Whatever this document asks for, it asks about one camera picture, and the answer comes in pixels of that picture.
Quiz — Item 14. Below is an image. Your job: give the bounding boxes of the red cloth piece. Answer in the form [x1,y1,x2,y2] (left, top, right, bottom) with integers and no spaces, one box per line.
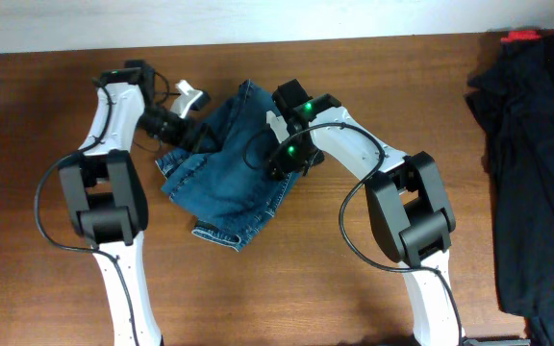
[500,30,541,44]

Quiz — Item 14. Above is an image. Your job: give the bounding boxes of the black cable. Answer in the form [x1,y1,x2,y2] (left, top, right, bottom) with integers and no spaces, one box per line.
[242,122,465,346]
[34,71,182,346]

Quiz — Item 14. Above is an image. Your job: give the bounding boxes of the left black cable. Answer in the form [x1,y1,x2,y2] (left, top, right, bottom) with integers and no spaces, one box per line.
[34,71,182,346]

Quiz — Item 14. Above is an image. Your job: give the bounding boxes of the right black cable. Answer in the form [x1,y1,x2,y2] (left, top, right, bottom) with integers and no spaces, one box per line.
[242,122,465,346]

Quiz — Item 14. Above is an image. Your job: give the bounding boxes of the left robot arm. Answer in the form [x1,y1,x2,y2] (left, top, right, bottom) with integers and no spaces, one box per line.
[57,61,214,345]

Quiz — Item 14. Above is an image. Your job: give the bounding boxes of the blue denim jeans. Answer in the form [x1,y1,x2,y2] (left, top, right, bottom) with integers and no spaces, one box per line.
[156,80,301,251]

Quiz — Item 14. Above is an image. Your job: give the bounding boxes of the black garment pile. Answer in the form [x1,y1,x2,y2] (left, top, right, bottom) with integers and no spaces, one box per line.
[466,34,554,345]

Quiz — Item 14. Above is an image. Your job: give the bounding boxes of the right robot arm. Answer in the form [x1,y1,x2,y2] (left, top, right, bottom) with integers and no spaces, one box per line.
[263,80,466,345]

